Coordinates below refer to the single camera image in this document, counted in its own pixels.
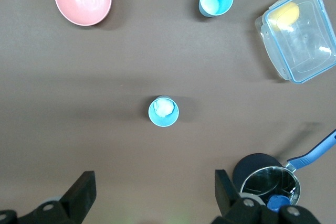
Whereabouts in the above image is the clear container with blue seal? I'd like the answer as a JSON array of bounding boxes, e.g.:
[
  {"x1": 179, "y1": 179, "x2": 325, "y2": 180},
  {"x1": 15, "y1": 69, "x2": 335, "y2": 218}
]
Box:
[{"x1": 255, "y1": 0, "x2": 336, "y2": 84}]

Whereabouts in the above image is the small blue round object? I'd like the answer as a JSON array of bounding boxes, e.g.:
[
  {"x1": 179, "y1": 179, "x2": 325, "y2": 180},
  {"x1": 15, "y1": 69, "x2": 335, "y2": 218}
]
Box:
[{"x1": 266, "y1": 194, "x2": 291, "y2": 213}]

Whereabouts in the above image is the dark saucepan with blue handle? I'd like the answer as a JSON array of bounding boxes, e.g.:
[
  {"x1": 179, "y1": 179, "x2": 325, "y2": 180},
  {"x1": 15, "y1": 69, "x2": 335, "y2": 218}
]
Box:
[{"x1": 232, "y1": 129, "x2": 336, "y2": 213}]

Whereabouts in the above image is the yellow orange round fruit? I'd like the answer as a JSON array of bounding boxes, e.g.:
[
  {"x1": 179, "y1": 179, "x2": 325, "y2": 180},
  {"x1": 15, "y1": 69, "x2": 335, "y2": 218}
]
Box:
[{"x1": 270, "y1": 1, "x2": 300, "y2": 32}]

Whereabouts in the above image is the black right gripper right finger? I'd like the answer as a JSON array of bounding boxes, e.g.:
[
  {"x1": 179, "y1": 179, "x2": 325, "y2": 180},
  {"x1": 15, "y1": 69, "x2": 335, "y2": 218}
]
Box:
[{"x1": 214, "y1": 169, "x2": 322, "y2": 224}]

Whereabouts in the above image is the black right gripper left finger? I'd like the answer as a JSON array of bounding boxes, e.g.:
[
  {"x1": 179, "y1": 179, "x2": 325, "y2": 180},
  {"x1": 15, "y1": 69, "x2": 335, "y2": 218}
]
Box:
[{"x1": 0, "y1": 170, "x2": 97, "y2": 224}]

